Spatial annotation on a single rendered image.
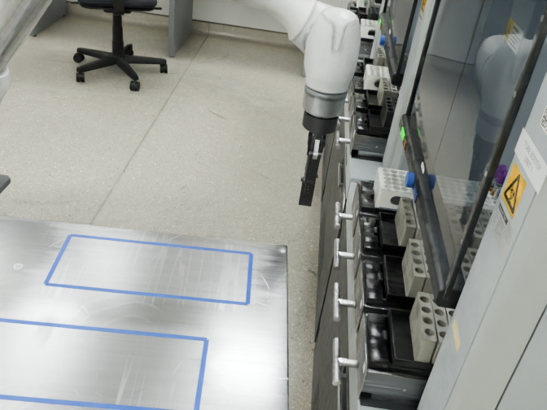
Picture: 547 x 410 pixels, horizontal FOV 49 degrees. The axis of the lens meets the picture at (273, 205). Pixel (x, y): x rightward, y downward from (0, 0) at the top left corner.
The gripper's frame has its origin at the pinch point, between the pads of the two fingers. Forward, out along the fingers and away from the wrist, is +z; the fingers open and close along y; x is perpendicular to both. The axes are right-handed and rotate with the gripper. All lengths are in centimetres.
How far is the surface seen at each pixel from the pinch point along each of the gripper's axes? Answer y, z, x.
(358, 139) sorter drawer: 33.5, 0.7, -13.4
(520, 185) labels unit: -59, -40, -20
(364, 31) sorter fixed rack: 121, -5, -17
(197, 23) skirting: 351, 72, 90
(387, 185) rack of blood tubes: -2.9, -6.5, -17.2
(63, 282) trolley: -44, -1, 40
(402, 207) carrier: -13.9, -7.9, -19.1
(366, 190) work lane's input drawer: 1.5, -1.8, -13.7
